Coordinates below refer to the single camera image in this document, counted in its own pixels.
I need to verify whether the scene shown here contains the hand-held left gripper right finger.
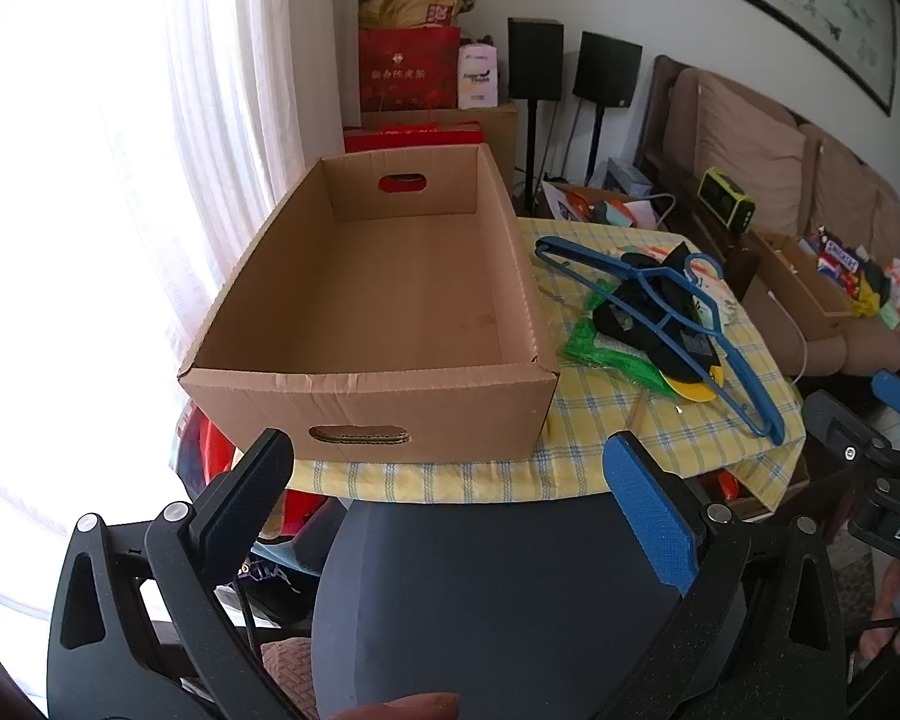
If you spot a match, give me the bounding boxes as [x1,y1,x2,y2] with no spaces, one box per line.
[602,431,848,720]

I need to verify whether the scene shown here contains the black speaker stand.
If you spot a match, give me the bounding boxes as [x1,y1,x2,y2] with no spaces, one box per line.
[585,105,605,188]
[522,100,542,215]

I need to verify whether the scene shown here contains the green printed plastic bag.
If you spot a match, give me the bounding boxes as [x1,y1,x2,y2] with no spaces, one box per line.
[562,291,672,392]

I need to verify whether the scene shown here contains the red gift bag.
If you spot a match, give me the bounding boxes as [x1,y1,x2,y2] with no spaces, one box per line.
[358,26,462,112]

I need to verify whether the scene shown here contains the green portable radio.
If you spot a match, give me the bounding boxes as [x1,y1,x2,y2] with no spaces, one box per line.
[697,167,757,231]

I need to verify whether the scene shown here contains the cardboard box of clutter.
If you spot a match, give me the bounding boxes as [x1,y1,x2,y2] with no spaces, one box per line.
[538,180,668,230]

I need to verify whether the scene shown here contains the person's left hand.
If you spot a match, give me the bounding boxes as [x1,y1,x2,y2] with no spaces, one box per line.
[328,692,461,720]

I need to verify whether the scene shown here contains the small cardboard box with snacks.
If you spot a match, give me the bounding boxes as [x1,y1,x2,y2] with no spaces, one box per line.
[801,225,900,332]

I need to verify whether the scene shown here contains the yellow printed bag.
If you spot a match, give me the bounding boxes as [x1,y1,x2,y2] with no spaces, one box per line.
[358,0,478,31]

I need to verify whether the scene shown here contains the framed ink painting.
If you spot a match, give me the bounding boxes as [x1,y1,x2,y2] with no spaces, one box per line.
[654,0,899,118]

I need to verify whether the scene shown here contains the printed paper fan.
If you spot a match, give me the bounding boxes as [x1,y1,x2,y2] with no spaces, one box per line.
[686,270,737,320]

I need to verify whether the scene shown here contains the beige sofa cushion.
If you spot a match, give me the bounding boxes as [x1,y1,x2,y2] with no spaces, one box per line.
[810,131,884,257]
[694,79,809,235]

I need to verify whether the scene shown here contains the blue plastic clothes hanger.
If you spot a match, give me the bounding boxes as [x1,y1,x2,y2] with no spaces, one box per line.
[534,236,785,445]

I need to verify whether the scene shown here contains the black sandal with yellow label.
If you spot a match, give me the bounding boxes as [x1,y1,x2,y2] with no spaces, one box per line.
[592,281,723,385]

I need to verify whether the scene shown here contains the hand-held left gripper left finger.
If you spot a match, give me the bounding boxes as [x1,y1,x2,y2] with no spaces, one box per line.
[46,428,323,720]

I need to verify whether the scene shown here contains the flat red gift box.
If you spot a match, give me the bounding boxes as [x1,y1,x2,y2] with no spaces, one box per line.
[343,122,487,155]

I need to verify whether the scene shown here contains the black speaker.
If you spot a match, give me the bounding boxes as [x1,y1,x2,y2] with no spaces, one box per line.
[507,17,565,101]
[574,31,644,108]

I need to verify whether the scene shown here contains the foam shoe insole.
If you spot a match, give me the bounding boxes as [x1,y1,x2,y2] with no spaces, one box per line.
[661,364,725,404]

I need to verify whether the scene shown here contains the brown cardboard box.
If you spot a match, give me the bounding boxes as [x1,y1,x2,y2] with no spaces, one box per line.
[178,142,561,464]

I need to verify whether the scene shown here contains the grey flat box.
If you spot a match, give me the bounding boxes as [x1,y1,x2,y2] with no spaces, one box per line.
[606,157,655,197]

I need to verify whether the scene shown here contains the white cable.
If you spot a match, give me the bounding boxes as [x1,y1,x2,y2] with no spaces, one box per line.
[643,193,680,230]

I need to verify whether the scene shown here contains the person's right hand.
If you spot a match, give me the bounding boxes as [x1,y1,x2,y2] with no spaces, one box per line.
[857,562,900,662]

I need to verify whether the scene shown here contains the white sheer curtain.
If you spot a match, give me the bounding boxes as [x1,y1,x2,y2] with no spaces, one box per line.
[0,0,362,616]

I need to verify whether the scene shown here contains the yellow checkered tablecloth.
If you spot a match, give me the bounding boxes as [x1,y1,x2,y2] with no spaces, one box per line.
[259,216,808,537]

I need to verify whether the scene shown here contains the brown sofa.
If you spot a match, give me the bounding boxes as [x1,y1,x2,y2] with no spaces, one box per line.
[637,54,900,377]

